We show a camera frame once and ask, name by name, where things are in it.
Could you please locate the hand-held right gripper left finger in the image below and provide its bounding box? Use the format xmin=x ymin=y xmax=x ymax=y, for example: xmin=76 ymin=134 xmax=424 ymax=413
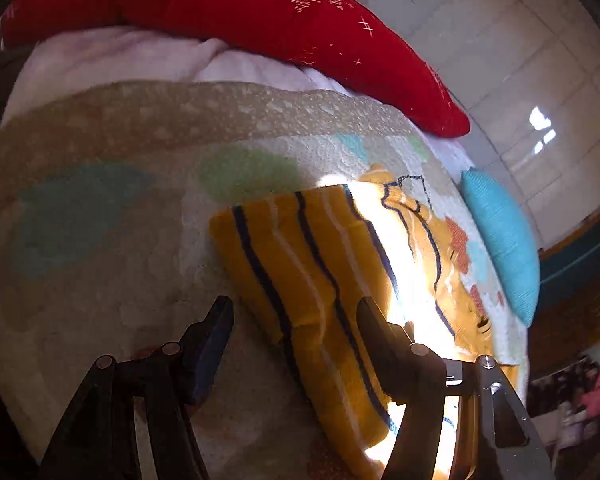
xmin=36 ymin=295 xmax=235 ymax=480

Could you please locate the printed quilted blanket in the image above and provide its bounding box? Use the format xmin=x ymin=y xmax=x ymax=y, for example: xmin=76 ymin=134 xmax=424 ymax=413
xmin=0 ymin=80 xmax=531 ymax=480

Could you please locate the yellow striped small garment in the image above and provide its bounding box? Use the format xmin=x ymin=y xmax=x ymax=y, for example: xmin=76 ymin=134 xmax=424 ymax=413
xmin=209 ymin=164 xmax=521 ymax=480

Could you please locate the blue cushion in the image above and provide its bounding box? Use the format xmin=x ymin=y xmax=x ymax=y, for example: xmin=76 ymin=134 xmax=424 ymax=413
xmin=460 ymin=167 xmax=542 ymax=328

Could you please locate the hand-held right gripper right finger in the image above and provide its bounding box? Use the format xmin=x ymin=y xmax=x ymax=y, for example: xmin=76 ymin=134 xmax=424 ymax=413
xmin=356 ymin=297 xmax=557 ymax=480

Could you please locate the red patterned pillow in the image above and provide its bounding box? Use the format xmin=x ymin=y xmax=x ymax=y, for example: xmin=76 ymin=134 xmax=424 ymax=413
xmin=0 ymin=0 xmax=472 ymax=139

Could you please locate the white fleece blanket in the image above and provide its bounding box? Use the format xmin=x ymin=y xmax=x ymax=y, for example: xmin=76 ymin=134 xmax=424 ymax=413
xmin=2 ymin=27 xmax=351 ymax=116

